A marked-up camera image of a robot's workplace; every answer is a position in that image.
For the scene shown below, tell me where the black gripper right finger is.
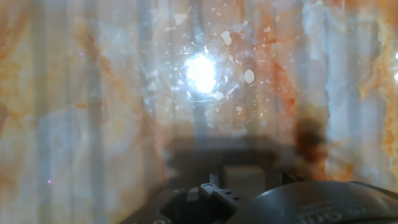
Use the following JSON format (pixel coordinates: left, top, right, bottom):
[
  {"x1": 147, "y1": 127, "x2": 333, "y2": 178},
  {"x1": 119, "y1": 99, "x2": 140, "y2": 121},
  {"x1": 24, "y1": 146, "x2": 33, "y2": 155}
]
[{"x1": 281, "y1": 170, "x2": 304, "y2": 185}]

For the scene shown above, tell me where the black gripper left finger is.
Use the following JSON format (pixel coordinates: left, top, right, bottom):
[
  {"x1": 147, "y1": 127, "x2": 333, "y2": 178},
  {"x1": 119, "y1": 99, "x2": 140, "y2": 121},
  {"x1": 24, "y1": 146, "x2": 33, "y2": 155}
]
[{"x1": 119, "y1": 173, "x2": 249, "y2": 224}]

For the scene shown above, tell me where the small light wooden cube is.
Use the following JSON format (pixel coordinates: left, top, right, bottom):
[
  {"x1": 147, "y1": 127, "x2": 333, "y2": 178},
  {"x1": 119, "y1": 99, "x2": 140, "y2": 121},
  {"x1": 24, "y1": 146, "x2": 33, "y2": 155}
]
[{"x1": 223, "y1": 164, "x2": 266, "y2": 200}]

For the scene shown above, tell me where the orange marble pattern mat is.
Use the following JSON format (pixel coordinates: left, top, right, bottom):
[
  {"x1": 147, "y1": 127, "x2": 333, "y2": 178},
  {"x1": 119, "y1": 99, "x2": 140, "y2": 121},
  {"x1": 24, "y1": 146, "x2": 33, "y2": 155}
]
[{"x1": 0, "y1": 0, "x2": 398, "y2": 224}]

